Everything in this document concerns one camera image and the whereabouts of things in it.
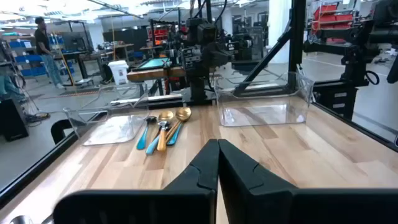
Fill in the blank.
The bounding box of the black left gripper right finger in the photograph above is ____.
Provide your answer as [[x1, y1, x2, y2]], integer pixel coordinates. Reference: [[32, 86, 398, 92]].
[[218, 139, 398, 224]]

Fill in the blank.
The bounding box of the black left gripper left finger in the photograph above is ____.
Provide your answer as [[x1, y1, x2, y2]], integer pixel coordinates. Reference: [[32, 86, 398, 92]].
[[52, 139, 220, 224]]

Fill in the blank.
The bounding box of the green cutting mat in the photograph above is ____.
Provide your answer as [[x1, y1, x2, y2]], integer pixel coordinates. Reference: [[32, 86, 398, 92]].
[[136, 57, 172, 71]]

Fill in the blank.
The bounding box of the gold spoon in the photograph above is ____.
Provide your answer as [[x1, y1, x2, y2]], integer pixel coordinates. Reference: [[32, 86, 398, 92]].
[[156, 110, 175, 153]]

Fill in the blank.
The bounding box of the wooden work table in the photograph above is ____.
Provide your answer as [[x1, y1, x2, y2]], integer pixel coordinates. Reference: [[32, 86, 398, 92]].
[[126, 66, 187, 83]]

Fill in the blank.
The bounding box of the utensils pile right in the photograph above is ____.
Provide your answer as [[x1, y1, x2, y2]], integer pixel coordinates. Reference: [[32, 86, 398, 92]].
[[165, 106, 192, 144]]

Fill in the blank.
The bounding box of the clear plastic bin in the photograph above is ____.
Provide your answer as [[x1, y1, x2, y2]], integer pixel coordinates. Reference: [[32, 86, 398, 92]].
[[63, 83, 150, 147], [213, 71, 315, 128]]

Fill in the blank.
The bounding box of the white trash bin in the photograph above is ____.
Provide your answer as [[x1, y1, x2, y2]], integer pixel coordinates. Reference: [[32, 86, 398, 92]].
[[107, 60, 129, 86]]

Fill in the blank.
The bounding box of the black equipment cabinet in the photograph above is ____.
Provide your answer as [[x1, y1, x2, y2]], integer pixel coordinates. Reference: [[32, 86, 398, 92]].
[[312, 79, 359, 121]]

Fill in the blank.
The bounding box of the rack with red bins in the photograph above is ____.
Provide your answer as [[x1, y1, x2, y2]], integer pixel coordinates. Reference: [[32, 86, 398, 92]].
[[312, 2, 354, 44]]

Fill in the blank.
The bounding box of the black curved clamp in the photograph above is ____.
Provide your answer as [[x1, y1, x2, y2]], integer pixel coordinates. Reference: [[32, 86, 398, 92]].
[[50, 119, 74, 145]]

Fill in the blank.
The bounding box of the person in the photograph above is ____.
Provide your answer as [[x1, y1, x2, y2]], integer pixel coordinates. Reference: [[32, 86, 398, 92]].
[[33, 17, 65, 90]]

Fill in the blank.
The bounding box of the metal shelf with blue bins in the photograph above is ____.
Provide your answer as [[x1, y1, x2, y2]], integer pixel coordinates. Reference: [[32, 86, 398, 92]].
[[7, 35, 75, 78]]

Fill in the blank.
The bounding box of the black floor case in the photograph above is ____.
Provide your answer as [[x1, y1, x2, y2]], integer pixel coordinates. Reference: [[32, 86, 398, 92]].
[[0, 98, 29, 142]]

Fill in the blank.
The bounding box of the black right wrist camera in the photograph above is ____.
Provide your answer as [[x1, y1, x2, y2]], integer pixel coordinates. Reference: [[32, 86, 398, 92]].
[[195, 19, 218, 44]]

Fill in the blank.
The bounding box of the blue-handled silver utensil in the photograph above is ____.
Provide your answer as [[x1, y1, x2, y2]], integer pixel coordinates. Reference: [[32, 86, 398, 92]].
[[145, 120, 171, 156]]

